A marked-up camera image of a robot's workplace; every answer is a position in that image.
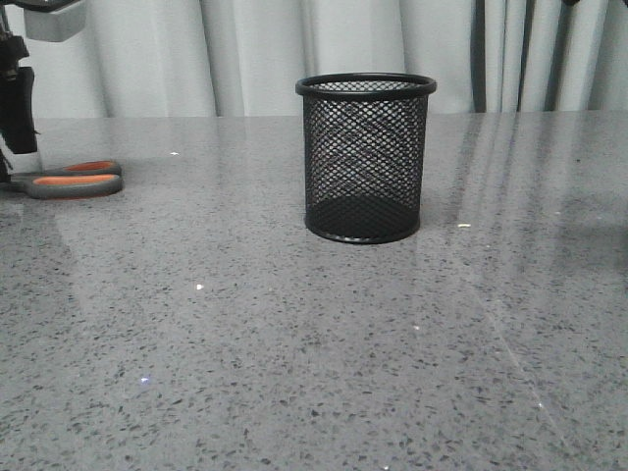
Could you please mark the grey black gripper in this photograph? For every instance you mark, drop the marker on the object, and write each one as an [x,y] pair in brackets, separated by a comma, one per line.
[49,21]

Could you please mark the grey orange handled scissors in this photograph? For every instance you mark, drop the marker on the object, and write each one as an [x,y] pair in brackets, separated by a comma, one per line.
[84,180]

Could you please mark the black mesh pen bucket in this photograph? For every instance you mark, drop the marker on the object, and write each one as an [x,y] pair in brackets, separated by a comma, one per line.
[364,140]

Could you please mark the pale grey curtain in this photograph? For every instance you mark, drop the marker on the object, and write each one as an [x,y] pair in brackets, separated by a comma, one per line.
[243,58]

